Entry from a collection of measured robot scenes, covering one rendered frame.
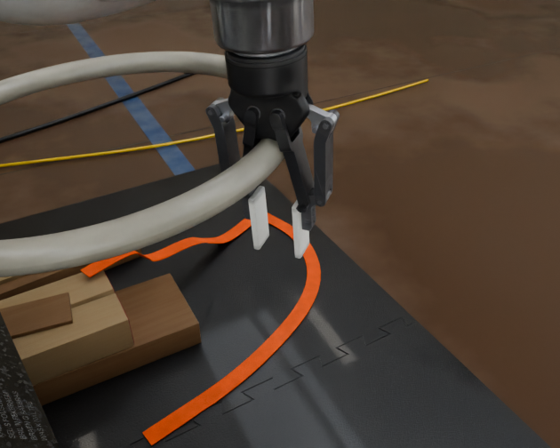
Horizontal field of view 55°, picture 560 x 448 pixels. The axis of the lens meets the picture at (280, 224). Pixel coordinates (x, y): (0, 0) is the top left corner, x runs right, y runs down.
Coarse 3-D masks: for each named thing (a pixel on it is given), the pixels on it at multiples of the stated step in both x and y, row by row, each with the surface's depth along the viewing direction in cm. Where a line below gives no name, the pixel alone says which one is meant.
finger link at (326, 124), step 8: (336, 112) 51; (328, 120) 50; (320, 128) 51; (328, 128) 50; (320, 136) 51; (328, 136) 51; (320, 144) 52; (328, 144) 52; (320, 152) 52; (328, 152) 53; (320, 160) 53; (328, 160) 53; (320, 168) 53; (328, 168) 54; (320, 176) 54; (328, 176) 54; (320, 184) 54; (328, 184) 55; (320, 192) 55; (320, 200) 55
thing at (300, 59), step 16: (304, 48) 49; (240, 64) 47; (256, 64) 46; (272, 64) 46; (288, 64) 47; (304, 64) 49; (240, 80) 48; (256, 80) 47; (272, 80) 47; (288, 80) 48; (304, 80) 49; (240, 96) 52; (256, 96) 48; (272, 96) 48; (288, 96) 50; (304, 96) 50; (240, 112) 53; (288, 112) 51; (304, 112) 50; (288, 128) 52
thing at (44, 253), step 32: (64, 64) 79; (96, 64) 80; (128, 64) 80; (160, 64) 79; (192, 64) 78; (224, 64) 74; (0, 96) 75; (256, 160) 51; (192, 192) 47; (224, 192) 48; (96, 224) 44; (128, 224) 44; (160, 224) 45; (192, 224) 46; (0, 256) 42; (32, 256) 42; (64, 256) 43; (96, 256) 44
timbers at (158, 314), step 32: (128, 256) 183; (0, 288) 164; (32, 288) 167; (128, 288) 162; (160, 288) 162; (160, 320) 151; (192, 320) 151; (128, 352) 143; (160, 352) 149; (64, 384) 138
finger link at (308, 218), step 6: (312, 192) 57; (330, 192) 56; (312, 198) 56; (312, 204) 57; (312, 210) 58; (306, 216) 58; (312, 216) 58; (306, 222) 59; (312, 222) 59; (306, 228) 59
